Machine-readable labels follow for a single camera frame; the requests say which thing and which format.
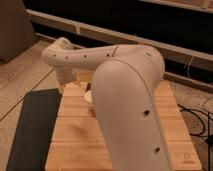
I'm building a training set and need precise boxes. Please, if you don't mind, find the black floor mat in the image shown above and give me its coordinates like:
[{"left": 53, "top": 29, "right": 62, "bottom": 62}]
[{"left": 6, "top": 89, "right": 62, "bottom": 171}]

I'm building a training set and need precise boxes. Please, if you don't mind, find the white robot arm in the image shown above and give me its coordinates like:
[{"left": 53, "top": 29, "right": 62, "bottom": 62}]
[{"left": 42, "top": 38, "right": 174, "bottom": 171}]

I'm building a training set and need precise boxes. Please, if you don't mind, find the white round cup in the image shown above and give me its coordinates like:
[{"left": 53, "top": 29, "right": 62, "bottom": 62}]
[{"left": 84, "top": 90, "right": 92, "bottom": 103}]

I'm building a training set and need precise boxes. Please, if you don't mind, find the black cable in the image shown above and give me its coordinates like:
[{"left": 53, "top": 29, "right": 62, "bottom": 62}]
[{"left": 177, "top": 103, "right": 213, "bottom": 146}]

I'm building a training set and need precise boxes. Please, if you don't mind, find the brown sofa corner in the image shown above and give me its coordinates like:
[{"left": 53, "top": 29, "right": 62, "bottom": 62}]
[{"left": 0, "top": 0, "right": 36, "bottom": 62}]

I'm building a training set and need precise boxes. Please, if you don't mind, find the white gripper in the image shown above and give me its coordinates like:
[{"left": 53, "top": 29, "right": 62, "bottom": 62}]
[{"left": 55, "top": 66, "right": 77, "bottom": 94}]

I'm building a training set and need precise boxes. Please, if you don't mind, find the wooden table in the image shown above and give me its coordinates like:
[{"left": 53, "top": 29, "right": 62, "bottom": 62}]
[{"left": 45, "top": 72, "right": 202, "bottom": 171}]

